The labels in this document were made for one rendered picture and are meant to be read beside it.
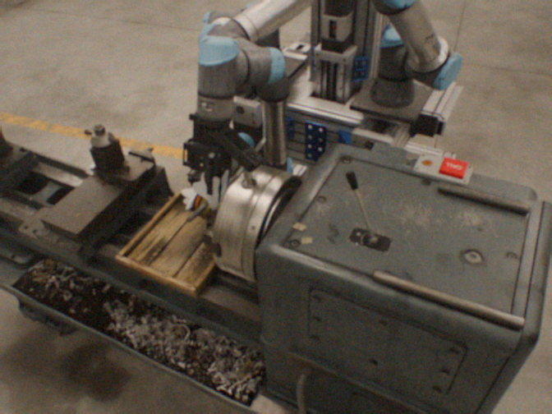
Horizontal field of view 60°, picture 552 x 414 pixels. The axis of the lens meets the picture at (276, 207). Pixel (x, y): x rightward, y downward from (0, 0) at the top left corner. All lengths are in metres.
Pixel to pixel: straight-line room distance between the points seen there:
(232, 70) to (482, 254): 0.64
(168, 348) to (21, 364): 1.08
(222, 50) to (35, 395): 1.93
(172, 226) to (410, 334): 0.90
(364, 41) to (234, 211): 0.90
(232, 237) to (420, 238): 0.45
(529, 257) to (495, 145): 2.56
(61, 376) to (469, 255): 1.94
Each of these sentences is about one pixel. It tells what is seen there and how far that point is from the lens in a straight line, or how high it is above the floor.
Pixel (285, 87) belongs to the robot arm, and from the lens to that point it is 1.42.
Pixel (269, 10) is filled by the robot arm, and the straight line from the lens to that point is 1.16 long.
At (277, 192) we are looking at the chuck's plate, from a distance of 1.20.
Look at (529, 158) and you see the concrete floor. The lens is 3.62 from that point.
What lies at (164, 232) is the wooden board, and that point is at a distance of 1.64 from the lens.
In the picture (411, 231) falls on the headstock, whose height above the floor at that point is 1.25.
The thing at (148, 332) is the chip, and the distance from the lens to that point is 1.79.
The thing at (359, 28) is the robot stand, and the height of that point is 1.32.
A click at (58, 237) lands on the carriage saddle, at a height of 0.93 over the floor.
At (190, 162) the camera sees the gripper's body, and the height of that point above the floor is 1.41.
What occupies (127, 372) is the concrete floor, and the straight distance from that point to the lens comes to 2.42.
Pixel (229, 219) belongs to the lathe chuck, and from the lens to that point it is 1.21.
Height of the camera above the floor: 2.04
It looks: 44 degrees down
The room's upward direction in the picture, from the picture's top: 3 degrees counter-clockwise
